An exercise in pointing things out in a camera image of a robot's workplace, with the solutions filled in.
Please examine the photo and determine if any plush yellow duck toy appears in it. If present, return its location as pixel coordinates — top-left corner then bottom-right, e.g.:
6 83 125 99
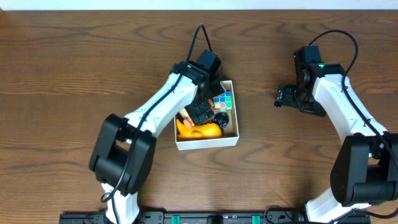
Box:
179 108 195 128

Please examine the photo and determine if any orange plastic duck toy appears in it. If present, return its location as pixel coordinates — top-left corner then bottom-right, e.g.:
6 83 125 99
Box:
176 120 223 140

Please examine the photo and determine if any black round wheel toy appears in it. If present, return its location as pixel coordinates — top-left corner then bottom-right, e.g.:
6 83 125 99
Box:
213 112 229 129

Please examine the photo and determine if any colourful puzzle cube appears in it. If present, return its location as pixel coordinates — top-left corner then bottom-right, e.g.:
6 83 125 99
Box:
213 91 233 113

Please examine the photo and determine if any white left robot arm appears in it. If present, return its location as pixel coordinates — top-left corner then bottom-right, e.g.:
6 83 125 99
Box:
89 59 224 223

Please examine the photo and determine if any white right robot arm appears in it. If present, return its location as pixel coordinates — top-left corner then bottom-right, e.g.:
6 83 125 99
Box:
275 62 397 223

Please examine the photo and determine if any white cardboard box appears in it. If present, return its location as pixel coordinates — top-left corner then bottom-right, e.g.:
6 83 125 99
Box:
174 80 239 151

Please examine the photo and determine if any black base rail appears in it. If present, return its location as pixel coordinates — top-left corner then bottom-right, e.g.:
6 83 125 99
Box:
58 203 371 224

